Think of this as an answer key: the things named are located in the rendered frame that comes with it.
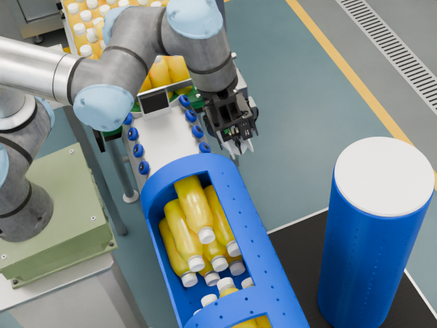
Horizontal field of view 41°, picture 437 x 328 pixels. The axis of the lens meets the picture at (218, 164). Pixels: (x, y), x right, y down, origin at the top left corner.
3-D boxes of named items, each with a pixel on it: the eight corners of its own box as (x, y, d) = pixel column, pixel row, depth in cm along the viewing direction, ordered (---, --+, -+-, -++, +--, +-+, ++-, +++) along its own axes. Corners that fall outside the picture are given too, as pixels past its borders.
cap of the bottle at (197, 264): (200, 256, 145) (202, 261, 144) (205, 261, 149) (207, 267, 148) (186, 262, 146) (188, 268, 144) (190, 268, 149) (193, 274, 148)
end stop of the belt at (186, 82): (95, 114, 201) (93, 109, 199) (95, 112, 201) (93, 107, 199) (205, 81, 206) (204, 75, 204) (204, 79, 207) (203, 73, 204)
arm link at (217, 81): (181, 53, 95) (227, 35, 95) (188, 74, 99) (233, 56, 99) (192, 81, 90) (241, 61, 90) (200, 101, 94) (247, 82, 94)
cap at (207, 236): (213, 228, 144) (216, 233, 143) (212, 236, 147) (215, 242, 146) (198, 231, 144) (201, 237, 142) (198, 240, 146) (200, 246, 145)
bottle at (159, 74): (154, 102, 209) (144, 64, 194) (155, 88, 213) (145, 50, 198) (173, 101, 209) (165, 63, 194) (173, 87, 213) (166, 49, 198)
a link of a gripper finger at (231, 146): (233, 176, 110) (221, 145, 103) (224, 155, 114) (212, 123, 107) (248, 170, 110) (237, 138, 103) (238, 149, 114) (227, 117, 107)
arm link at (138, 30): (83, 43, 88) (146, 45, 84) (112, -5, 94) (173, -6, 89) (105, 80, 94) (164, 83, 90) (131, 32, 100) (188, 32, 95)
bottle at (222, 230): (215, 200, 162) (238, 256, 151) (194, 198, 158) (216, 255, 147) (228, 183, 158) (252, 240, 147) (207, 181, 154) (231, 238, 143)
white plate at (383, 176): (449, 207, 157) (448, 209, 158) (417, 130, 174) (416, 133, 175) (347, 221, 157) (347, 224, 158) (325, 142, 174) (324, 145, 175)
